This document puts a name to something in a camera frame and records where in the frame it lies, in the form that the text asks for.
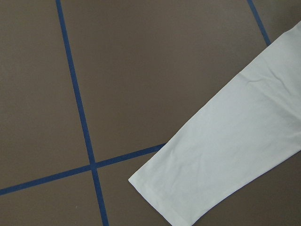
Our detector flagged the white long-sleeve printed shirt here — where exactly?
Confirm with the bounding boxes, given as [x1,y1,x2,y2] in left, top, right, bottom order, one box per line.
[128,24,301,226]

